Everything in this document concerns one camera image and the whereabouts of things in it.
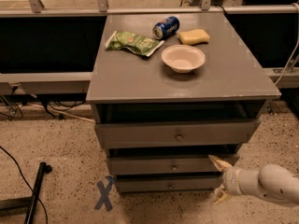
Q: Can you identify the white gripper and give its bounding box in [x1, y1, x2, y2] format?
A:
[208, 155, 243, 205]

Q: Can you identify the grey drawer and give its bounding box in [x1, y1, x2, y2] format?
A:
[106, 153, 240, 176]
[95, 119, 260, 149]
[116, 175, 221, 193]

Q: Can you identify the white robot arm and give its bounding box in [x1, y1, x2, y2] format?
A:
[208, 155, 299, 207]

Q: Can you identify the grey bottom drawer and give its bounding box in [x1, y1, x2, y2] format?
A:
[116, 175, 221, 193]

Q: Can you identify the grey drawer cabinet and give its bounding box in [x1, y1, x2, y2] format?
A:
[87, 13, 280, 185]

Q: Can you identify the grey top drawer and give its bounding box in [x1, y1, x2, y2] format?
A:
[95, 119, 260, 149]

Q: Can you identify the blue tape cross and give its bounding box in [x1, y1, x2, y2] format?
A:
[94, 176, 114, 212]

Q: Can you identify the white bowl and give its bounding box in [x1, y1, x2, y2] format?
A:
[162, 45, 206, 74]

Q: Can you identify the yellow sponge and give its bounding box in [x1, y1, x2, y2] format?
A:
[178, 29, 210, 45]

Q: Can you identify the green chip bag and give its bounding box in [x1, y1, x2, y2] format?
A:
[105, 31, 164, 57]

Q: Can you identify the blue soda can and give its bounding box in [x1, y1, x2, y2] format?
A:
[152, 16, 179, 40]

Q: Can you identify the black metal stand base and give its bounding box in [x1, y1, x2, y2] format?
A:
[0, 162, 52, 224]

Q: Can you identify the metal railing frame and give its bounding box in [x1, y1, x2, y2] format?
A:
[1, 0, 298, 95]

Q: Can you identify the black floor cable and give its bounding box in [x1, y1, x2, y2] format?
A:
[0, 145, 49, 224]

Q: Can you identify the white hanging cable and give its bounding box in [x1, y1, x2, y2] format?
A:
[274, 2, 299, 86]

